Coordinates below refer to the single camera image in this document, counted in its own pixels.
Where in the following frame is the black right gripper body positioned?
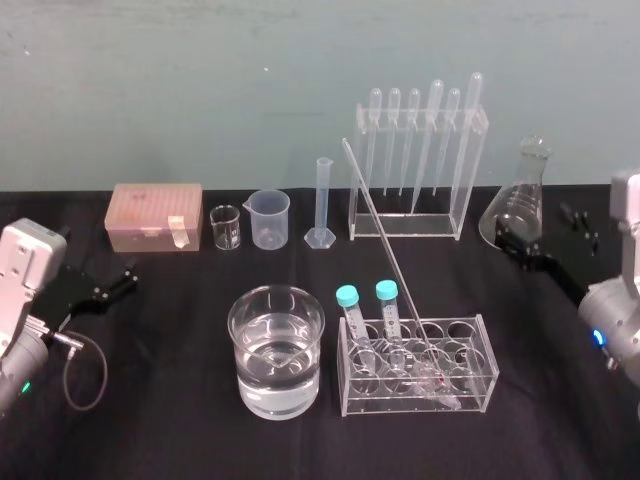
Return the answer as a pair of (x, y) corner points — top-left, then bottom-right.
(524, 254), (584, 312)

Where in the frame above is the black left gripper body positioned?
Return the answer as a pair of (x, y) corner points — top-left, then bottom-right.
(33, 262), (105, 332)

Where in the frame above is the clear acrylic pipette rack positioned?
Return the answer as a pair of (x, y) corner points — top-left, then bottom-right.
(347, 101), (490, 243)

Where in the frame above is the small glass beaker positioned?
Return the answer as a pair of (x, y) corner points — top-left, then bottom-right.
(209, 205), (242, 251)

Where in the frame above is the glass thermometer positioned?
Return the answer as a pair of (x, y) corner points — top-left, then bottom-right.
(341, 137), (449, 391)

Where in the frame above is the teal capped plastic tube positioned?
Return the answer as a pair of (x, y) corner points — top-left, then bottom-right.
(375, 279), (410, 377)
(335, 284), (377, 372)

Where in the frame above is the clear acrylic test tube rack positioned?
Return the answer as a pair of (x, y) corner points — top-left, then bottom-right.
(337, 314), (502, 419)

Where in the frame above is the large glass beaker with water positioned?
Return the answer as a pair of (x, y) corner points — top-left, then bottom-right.
(226, 284), (328, 421)

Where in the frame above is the glass conical flask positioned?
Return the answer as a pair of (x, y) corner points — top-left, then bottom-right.
(478, 134), (554, 247)

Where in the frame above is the pink pipette tip box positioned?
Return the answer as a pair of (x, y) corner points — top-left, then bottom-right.
(104, 182), (204, 254)

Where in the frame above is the beige tape strip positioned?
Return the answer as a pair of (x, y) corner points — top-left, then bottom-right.
(166, 215), (190, 250)

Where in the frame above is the black table cloth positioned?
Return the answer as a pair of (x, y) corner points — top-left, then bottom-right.
(0, 186), (640, 480)

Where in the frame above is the long clear plastic pipette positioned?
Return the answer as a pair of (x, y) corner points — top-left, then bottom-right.
(449, 71), (485, 221)

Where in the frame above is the clear plastic measuring cup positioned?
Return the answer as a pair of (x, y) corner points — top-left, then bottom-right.
(242, 189), (292, 250)

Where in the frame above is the plastic graduated cylinder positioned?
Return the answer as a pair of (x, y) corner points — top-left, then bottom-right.
(303, 156), (338, 249)

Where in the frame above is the thin dark gripper cable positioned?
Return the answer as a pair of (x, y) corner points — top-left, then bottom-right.
(28, 314), (110, 412)

